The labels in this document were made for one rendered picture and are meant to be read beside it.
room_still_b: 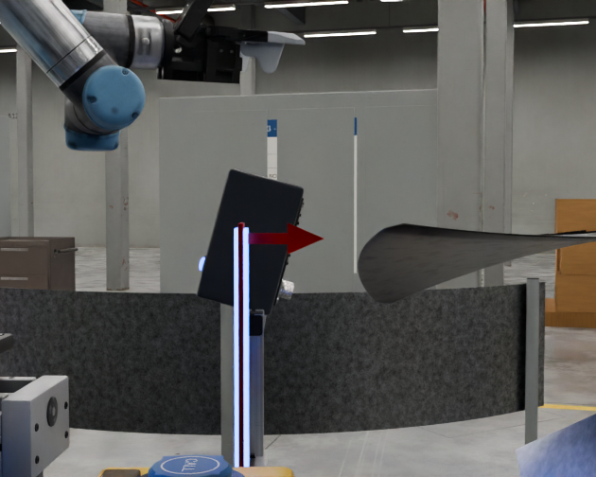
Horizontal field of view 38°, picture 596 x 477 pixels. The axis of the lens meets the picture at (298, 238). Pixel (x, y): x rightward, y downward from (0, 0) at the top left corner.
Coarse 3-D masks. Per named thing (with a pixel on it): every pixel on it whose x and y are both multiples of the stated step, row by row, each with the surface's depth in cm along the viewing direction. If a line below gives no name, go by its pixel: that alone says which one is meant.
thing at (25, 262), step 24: (0, 240) 714; (24, 240) 738; (48, 240) 738; (72, 240) 744; (0, 264) 714; (24, 264) 710; (48, 264) 706; (72, 264) 745; (24, 288) 710; (48, 288) 707; (72, 288) 745
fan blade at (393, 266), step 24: (384, 240) 60; (408, 240) 60; (432, 240) 60; (456, 240) 60; (480, 240) 60; (504, 240) 60; (528, 240) 60; (552, 240) 60; (576, 240) 61; (360, 264) 67; (384, 264) 68; (408, 264) 69; (432, 264) 70; (456, 264) 72; (480, 264) 73; (384, 288) 75; (408, 288) 76
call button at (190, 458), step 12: (168, 456) 43; (180, 456) 43; (192, 456) 43; (204, 456) 43; (216, 456) 43; (156, 468) 41; (168, 468) 41; (180, 468) 41; (192, 468) 41; (204, 468) 41; (216, 468) 41; (228, 468) 42
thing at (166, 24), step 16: (208, 32) 126; (192, 48) 128; (208, 48) 126; (224, 48) 128; (160, 64) 126; (176, 64) 126; (192, 64) 127; (208, 64) 127; (224, 64) 128; (240, 64) 129; (192, 80) 129; (208, 80) 127; (224, 80) 128
